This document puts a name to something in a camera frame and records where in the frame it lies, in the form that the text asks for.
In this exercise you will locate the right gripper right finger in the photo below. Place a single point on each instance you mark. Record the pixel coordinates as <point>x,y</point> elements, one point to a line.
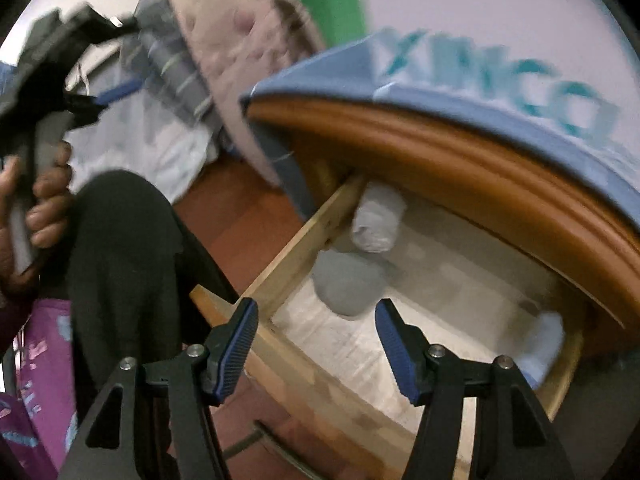
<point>514,439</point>

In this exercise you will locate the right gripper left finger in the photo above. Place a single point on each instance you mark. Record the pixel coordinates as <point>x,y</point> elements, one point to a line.
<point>152,421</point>

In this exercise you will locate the grey underwear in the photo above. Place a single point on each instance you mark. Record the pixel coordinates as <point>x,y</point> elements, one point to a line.
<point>348,283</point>

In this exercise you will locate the white underwear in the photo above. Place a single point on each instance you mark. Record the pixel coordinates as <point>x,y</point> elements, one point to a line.
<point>377,218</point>

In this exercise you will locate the wooden drawer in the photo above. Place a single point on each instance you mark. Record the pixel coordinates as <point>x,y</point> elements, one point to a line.
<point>463,288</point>

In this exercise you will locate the person's left hand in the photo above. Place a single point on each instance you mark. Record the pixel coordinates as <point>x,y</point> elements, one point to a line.
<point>45,222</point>

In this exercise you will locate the white crumpled cloth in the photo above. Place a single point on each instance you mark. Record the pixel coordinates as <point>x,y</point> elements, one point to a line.
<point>140,134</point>

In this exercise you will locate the person's black trouser leg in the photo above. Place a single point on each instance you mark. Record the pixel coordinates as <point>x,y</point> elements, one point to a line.
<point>132,264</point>

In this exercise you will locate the grey striped blanket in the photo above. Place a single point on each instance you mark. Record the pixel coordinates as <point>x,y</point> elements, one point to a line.
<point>158,55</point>

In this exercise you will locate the purple patterned garment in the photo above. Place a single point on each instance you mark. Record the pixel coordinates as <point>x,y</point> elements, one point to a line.
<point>39,422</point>

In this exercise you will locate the pink floral bedding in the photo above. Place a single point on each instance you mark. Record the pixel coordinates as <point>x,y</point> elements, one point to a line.
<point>236,44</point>

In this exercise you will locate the brown wooden nightstand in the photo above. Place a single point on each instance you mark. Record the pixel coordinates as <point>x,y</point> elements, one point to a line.
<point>532,206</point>

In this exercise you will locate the blue checked cloth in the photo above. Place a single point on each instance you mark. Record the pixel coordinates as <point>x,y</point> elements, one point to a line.
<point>450,110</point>

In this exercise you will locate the white cardboard box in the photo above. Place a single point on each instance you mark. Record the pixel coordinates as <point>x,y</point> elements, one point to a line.
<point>564,65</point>

